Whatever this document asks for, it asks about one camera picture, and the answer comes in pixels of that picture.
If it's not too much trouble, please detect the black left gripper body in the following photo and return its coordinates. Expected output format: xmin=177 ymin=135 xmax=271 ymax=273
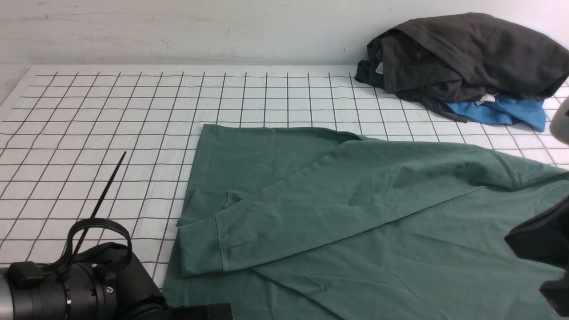
xmin=133 ymin=304 xmax=233 ymax=320

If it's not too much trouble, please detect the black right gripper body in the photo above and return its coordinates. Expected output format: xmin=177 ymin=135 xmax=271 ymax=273
xmin=505 ymin=208 xmax=569 ymax=317

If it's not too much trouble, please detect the green long sleeve shirt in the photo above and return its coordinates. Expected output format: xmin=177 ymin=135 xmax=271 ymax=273
xmin=163 ymin=125 xmax=568 ymax=320

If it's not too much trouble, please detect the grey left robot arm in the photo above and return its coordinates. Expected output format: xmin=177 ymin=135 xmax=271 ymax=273
xmin=1 ymin=242 xmax=233 ymax=320

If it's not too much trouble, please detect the blue garment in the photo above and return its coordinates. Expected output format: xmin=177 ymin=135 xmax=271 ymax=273
xmin=446 ymin=94 xmax=546 ymax=133

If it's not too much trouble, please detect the dark grey garment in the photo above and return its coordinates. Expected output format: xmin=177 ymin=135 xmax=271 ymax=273
xmin=354 ymin=12 xmax=569 ymax=122

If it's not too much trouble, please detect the white grid table cloth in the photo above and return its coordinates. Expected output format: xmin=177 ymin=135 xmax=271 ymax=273
xmin=1 ymin=67 xmax=568 ymax=285

